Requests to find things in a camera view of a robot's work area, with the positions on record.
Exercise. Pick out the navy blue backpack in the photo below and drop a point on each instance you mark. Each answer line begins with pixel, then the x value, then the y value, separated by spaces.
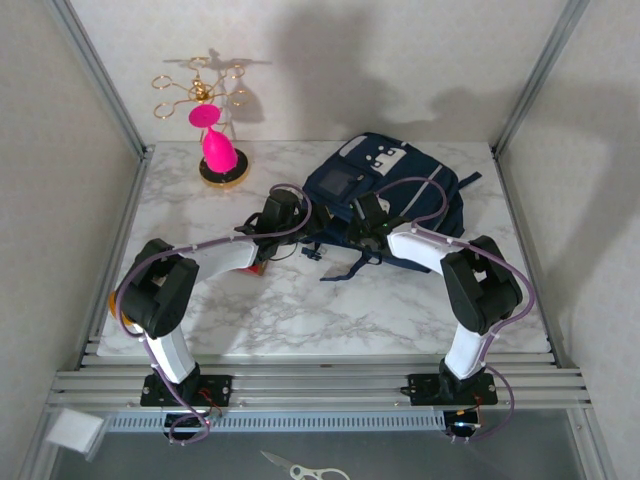
pixel 400 170

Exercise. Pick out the aluminium frame post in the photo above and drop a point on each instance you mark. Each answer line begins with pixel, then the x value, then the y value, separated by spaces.
pixel 540 75
pixel 100 75

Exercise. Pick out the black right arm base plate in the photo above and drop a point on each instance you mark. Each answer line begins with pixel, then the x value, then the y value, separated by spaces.
pixel 422 387

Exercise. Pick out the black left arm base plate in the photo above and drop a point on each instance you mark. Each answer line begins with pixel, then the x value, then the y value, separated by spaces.
pixel 220 390

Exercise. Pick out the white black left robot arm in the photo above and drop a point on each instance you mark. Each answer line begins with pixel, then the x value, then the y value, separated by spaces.
pixel 220 255

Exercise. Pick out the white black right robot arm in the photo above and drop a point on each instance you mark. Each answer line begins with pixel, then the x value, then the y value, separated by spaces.
pixel 415 245

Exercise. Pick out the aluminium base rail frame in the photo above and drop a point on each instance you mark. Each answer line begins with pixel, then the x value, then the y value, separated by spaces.
pixel 320 390

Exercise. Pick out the white square box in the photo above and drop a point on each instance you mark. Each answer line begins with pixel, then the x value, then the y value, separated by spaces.
pixel 75 430

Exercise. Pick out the small red packet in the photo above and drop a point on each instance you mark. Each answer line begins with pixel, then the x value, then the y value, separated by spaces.
pixel 259 270

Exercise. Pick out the pink plastic wine glass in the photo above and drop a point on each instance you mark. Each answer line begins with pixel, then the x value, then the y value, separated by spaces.
pixel 216 147

